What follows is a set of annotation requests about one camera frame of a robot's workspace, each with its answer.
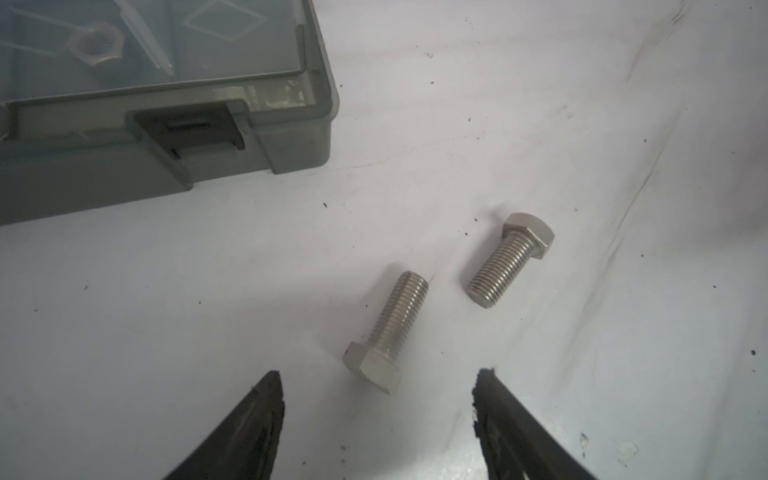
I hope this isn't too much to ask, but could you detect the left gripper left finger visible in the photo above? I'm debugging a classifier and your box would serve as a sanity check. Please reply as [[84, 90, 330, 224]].
[[167, 370, 285, 479]]

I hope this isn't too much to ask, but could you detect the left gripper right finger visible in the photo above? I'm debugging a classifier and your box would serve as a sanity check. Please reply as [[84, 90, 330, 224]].
[[472, 369, 594, 480]]

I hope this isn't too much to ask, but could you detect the long silver hex bolt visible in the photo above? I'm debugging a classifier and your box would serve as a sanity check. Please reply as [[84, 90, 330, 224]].
[[342, 271, 429, 395]]

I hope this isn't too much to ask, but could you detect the short silver hex bolt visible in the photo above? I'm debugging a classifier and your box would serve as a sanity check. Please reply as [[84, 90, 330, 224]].
[[466, 212, 555, 309]]

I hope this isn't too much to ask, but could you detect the grey plastic organizer box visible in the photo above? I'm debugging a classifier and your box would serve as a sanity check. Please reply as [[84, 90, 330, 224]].
[[1, 1, 339, 225]]

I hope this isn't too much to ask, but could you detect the silver hex nut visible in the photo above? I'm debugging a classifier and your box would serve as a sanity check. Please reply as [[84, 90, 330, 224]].
[[67, 21, 126, 67]]

